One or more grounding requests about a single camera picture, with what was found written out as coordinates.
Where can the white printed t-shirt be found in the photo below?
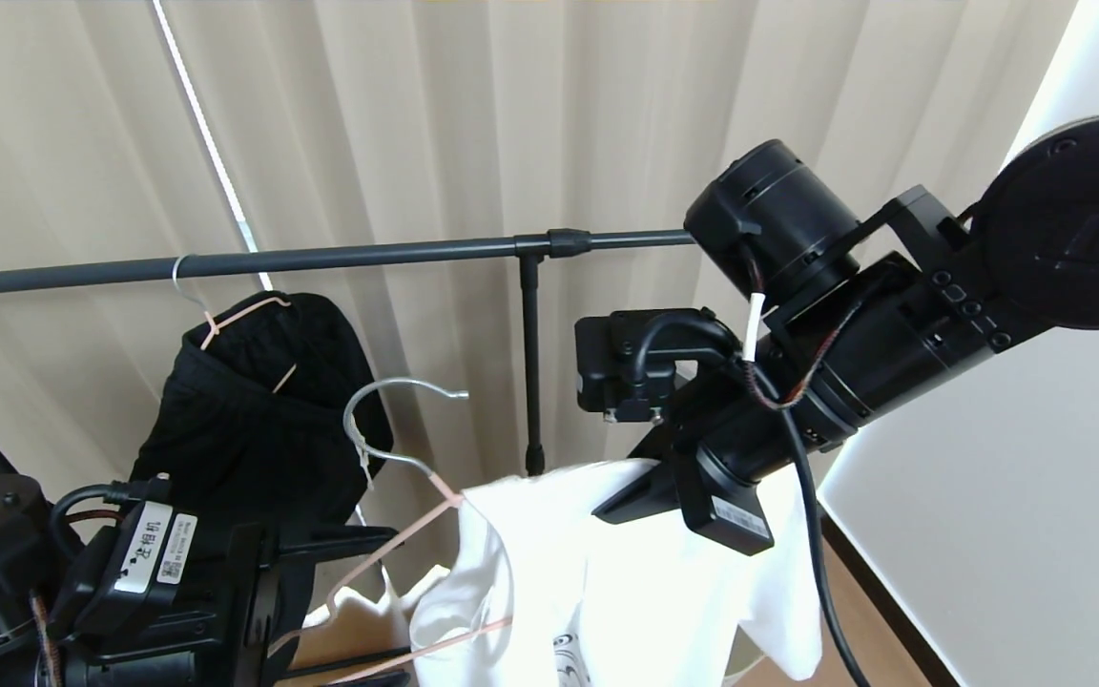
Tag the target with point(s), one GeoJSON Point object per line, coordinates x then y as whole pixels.
{"type": "Point", "coordinates": [607, 592]}

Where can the pink clothes hanger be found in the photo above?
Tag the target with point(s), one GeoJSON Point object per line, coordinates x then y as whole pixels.
{"type": "Point", "coordinates": [210, 332]}
{"type": "Point", "coordinates": [451, 498]}

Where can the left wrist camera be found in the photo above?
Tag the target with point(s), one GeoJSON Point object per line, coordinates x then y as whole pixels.
{"type": "Point", "coordinates": [101, 572]}

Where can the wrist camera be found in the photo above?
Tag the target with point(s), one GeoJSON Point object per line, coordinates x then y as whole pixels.
{"type": "Point", "coordinates": [611, 372]}
{"type": "Point", "coordinates": [101, 572]}

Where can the black clothes rack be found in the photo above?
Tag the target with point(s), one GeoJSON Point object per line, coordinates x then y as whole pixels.
{"type": "Point", "coordinates": [368, 255]}

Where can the beige curtain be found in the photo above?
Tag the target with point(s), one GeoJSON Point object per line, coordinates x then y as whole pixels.
{"type": "Point", "coordinates": [416, 114]}

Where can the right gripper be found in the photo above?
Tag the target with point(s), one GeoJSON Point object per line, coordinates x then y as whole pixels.
{"type": "Point", "coordinates": [731, 458]}

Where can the black shorts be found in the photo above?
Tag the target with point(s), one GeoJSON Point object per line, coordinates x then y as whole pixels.
{"type": "Point", "coordinates": [254, 448]}

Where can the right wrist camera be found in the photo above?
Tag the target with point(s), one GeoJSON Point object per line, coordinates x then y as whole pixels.
{"type": "Point", "coordinates": [611, 372]}

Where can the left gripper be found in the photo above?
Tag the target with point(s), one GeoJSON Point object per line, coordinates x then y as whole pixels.
{"type": "Point", "coordinates": [244, 620]}

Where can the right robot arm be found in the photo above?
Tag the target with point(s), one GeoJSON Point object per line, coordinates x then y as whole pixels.
{"type": "Point", "coordinates": [1065, 229]}

